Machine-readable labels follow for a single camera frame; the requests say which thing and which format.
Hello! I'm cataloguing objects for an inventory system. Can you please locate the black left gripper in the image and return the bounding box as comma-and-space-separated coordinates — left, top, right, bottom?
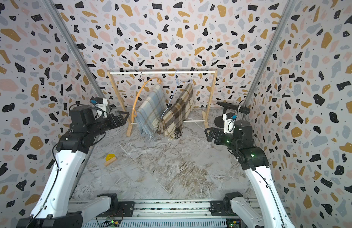
88, 110, 129, 138

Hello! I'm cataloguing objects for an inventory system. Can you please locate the orange wooden hanger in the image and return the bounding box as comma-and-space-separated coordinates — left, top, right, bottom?
131, 77, 163, 125

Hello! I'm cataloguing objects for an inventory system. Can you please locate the blue plaid scarf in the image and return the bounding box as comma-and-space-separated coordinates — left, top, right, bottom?
135, 85, 166, 140

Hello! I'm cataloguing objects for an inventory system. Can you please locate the brown plaid scarf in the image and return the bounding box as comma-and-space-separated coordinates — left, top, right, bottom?
159, 84, 195, 139

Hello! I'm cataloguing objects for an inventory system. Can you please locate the light blue wire hanger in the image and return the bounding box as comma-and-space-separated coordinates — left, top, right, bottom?
161, 70, 190, 119

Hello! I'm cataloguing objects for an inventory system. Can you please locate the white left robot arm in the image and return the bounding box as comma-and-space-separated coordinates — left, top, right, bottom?
17, 104, 129, 228

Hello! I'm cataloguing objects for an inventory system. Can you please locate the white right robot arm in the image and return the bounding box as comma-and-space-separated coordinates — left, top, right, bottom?
204, 117, 294, 228

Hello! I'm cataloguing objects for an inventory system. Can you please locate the wooden clothes rack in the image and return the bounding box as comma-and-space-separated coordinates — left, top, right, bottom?
106, 69, 218, 137

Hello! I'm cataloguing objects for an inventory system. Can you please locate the black microphone on stand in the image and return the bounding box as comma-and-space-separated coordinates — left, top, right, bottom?
214, 100, 251, 128

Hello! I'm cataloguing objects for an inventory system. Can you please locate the yellow block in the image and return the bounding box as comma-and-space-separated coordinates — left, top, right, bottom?
106, 154, 117, 162

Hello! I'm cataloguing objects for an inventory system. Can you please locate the wooden block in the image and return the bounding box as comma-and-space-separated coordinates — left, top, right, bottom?
104, 156, 117, 167

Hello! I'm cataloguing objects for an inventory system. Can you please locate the green circuit board right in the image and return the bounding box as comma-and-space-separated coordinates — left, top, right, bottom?
226, 218, 242, 228

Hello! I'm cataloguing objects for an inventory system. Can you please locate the green circuit board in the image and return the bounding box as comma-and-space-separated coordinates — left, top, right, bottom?
226, 218, 242, 228
105, 216, 121, 228

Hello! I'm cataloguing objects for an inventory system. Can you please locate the green circuit board left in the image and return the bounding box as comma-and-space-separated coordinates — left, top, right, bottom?
105, 216, 121, 228

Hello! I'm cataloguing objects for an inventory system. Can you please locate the aluminium corner profile left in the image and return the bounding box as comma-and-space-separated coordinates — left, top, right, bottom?
41, 0, 105, 98

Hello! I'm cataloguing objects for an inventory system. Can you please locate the aluminium corner profile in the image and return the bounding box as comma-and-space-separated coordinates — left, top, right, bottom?
245, 0, 297, 106
41, 0, 105, 98

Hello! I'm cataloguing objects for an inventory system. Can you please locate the aluminium corner profile right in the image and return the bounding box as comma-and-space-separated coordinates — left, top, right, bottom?
245, 0, 297, 106

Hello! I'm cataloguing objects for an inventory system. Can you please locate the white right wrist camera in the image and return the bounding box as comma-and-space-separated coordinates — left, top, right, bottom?
222, 113, 237, 134

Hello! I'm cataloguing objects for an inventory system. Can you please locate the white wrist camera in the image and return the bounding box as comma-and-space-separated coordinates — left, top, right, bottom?
222, 113, 237, 134
90, 97, 111, 118

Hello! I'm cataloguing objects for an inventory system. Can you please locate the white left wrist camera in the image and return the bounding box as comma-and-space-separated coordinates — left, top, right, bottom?
90, 97, 111, 118

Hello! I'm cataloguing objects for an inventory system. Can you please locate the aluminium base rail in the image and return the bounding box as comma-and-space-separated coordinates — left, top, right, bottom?
50, 199, 293, 228

